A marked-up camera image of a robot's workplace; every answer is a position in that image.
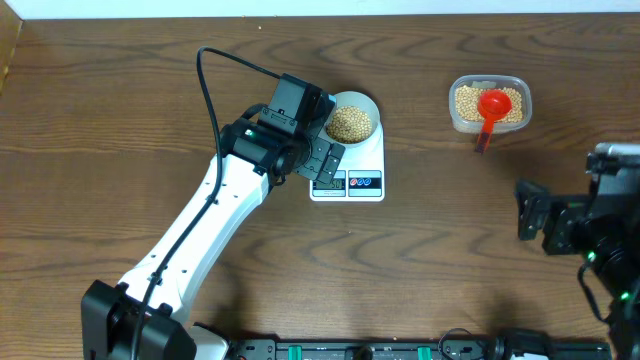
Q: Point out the clear plastic soybean container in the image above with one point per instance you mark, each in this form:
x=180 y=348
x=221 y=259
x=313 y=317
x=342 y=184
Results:
x=464 y=95

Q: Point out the white digital kitchen scale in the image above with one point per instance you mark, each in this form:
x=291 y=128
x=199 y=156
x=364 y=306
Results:
x=360 y=177

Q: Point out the red plastic measuring scoop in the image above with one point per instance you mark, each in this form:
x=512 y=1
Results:
x=493 y=105

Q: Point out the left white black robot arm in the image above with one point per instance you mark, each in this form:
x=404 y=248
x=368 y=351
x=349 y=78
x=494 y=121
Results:
x=144 y=316

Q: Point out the soybeans in bowl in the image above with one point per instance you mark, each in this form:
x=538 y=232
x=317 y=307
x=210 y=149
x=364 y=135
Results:
x=350 y=125

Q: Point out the light grey round bowl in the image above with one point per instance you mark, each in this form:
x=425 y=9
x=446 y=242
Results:
x=362 y=101

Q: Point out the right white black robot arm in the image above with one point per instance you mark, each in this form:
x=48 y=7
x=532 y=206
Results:
x=609 y=278

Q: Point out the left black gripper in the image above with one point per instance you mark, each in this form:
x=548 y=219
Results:
x=318 y=149

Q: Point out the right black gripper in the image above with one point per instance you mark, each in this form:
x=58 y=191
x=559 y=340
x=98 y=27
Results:
x=568 y=210

